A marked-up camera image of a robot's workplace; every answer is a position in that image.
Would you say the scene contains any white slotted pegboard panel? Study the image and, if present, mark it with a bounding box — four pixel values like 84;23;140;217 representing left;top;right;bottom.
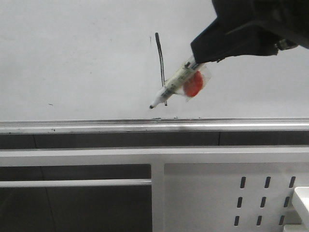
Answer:
164;163;309;232

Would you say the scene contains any white whiteboard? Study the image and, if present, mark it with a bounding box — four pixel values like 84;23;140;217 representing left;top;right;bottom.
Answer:
0;0;309;121

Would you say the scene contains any white metal rack frame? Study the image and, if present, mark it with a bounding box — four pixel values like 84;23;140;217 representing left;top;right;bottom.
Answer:
0;146;309;232

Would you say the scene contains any white whiteboard marker pen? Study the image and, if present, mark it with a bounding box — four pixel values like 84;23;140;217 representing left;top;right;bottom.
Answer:
149;56;204;109

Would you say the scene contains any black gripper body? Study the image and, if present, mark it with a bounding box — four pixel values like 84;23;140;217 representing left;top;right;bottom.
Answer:
212;0;309;49

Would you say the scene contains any aluminium whiteboard tray rail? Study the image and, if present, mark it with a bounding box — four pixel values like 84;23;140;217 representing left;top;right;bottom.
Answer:
0;117;309;135

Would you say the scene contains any red round magnet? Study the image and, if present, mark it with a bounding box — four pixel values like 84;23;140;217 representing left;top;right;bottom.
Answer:
183;71;204;98

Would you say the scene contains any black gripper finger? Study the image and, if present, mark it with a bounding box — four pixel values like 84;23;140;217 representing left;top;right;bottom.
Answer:
191;19;278;63

